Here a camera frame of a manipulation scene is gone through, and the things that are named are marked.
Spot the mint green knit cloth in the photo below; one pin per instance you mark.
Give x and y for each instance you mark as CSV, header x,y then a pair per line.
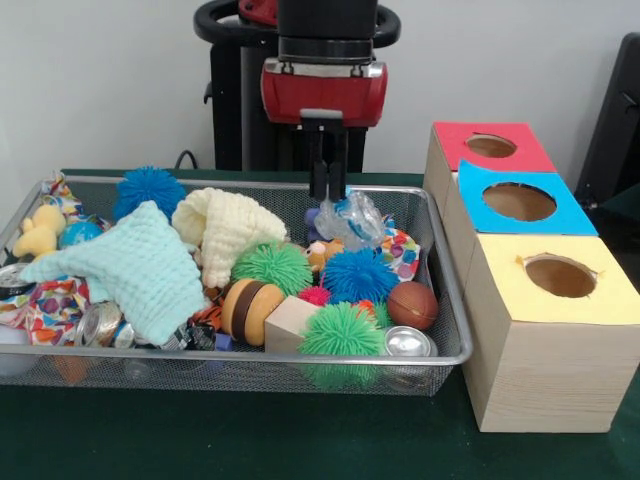
x,y
140,270

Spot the wooden box with three holes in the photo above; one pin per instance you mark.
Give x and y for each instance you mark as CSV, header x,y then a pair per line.
x,y
540,380

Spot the cream knit cloth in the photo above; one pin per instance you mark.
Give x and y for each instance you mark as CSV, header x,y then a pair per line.
x,y
225,230

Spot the dark green tablecloth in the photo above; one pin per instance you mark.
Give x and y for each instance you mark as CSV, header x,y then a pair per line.
x,y
250,440
622,235

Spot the crushed clear plastic bottle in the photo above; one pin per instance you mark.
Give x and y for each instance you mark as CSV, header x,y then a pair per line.
x,y
350,220

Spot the black upright panel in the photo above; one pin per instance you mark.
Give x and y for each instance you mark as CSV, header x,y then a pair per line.
x,y
617,125

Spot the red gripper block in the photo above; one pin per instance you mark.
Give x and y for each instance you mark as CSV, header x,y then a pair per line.
x,y
325,95

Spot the toy burger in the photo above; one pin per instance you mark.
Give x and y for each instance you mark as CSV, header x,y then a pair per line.
x,y
250,310

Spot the colourful dotted cloth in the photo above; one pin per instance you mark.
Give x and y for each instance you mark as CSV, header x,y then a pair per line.
x,y
405,255

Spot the small brown football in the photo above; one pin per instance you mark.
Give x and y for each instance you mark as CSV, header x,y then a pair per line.
x,y
412,306

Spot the green spiky rubber ball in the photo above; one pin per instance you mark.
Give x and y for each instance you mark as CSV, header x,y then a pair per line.
x,y
342,332
272,267

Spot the large plain wooden block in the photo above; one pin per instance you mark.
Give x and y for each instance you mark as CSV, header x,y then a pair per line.
x,y
285,325

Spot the shallow clear mesh bin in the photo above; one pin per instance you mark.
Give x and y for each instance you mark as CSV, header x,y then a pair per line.
x,y
150,372

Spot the small brown teddy bear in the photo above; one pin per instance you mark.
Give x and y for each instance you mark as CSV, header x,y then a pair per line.
x,y
322,252

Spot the blue spiky rubber ball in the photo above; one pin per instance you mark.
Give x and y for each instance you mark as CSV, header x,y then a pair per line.
x,y
357,275
145,187

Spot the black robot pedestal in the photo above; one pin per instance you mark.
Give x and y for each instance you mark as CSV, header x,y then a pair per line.
x,y
230,110

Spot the plain silver can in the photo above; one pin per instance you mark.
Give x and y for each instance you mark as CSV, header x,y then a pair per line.
x,y
410,342

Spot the globe print ball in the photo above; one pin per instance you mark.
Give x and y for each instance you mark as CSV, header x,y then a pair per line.
x,y
80,234

